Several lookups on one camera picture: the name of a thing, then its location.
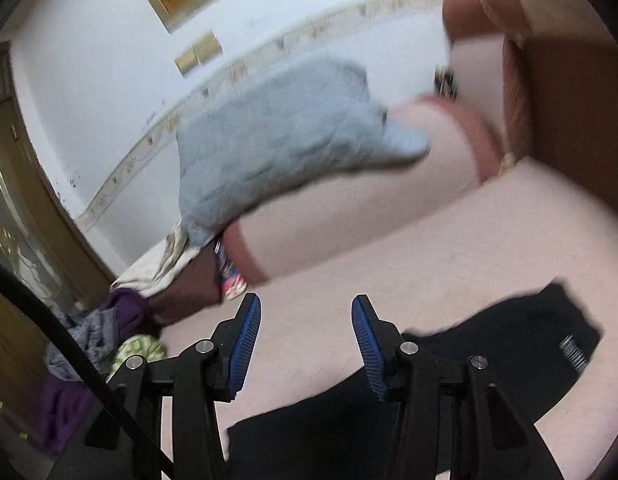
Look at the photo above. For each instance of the grey crumpled cloth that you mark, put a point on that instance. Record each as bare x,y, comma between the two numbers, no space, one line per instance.
89,335

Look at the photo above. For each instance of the brown wooden headboard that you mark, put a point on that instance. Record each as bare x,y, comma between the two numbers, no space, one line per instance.
579,100

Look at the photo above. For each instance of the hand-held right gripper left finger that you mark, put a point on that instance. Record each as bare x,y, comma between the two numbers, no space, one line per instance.
244,347

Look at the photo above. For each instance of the multicoloured patterned cloth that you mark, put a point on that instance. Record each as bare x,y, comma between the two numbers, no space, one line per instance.
230,272

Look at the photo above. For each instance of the small gold wall plate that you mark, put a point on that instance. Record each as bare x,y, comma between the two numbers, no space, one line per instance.
198,52

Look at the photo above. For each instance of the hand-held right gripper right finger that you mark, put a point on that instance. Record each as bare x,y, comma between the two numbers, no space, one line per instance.
371,352

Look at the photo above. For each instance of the pink bolster pillow brown bands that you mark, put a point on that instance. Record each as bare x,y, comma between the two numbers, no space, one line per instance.
349,210

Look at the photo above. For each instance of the brown cloth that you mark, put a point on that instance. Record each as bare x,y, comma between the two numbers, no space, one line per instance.
189,285

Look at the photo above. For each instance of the black pants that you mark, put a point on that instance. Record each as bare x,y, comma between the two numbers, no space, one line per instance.
514,350

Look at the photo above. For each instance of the cream cloth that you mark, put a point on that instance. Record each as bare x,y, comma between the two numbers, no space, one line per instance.
159,260

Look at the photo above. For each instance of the small dark object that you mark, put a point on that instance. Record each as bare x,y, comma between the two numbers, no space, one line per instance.
446,82

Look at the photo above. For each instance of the grey quilted cloth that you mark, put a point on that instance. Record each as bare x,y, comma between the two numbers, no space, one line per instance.
284,140

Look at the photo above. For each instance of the green patterned cloth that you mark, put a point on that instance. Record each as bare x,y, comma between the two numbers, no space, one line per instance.
134,347

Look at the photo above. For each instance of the purple cloth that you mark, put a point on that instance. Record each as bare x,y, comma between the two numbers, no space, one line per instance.
64,405

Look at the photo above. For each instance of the wooden door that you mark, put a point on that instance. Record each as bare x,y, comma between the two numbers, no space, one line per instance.
34,200

